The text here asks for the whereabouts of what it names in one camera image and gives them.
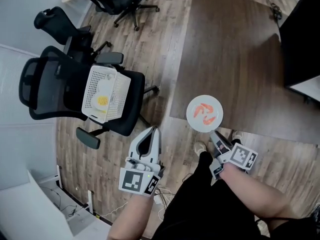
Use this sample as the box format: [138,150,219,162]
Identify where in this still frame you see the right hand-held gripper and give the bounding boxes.
[209,130,259,181]

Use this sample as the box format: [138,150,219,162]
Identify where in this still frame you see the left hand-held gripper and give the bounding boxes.
[118,126,166,197]

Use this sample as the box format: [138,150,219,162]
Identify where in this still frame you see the white plate of shrimp food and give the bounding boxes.
[185,94,224,133]

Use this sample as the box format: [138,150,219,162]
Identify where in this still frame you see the white plate of yellow food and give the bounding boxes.
[90,93,111,111]

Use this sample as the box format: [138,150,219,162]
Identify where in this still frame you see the black fridge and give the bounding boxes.
[278,0,320,103]

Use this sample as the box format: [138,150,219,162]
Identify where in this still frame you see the person's left forearm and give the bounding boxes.
[106,193,155,240]

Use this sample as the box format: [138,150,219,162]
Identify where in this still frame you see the person's right forearm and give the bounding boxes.
[219,163,302,221]

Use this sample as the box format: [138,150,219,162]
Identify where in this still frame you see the person's right shoe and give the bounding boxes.
[230,131,245,145]

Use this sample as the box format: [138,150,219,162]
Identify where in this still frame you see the person's shoe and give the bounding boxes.
[230,131,245,145]
[193,141,208,158]

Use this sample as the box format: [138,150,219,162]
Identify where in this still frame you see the person's left shoe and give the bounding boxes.
[193,141,208,158]

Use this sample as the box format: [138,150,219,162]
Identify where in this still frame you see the white perforated plastic basket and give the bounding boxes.
[81,64,132,125]

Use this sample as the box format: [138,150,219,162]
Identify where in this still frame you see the person's black trousers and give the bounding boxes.
[151,150,272,240]

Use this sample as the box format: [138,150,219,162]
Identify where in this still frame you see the plain white dish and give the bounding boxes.
[95,78,114,95]

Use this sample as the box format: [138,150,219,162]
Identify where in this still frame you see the black mesh office chair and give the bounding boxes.
[18,45,160,150]

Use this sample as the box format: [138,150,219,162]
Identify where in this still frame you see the white desk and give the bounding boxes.
[0,168,114,240]

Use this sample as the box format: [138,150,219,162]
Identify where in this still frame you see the black office chair with headrest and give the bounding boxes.
[33,6,113,60]

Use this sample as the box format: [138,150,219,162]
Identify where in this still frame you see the white cables on floor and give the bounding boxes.
[99,186,176,221]

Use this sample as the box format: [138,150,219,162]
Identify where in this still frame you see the thin black cable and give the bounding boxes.
[39,185,79,218]

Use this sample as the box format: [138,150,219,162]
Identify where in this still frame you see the black cable bundle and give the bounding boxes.
[267,1,284,23]

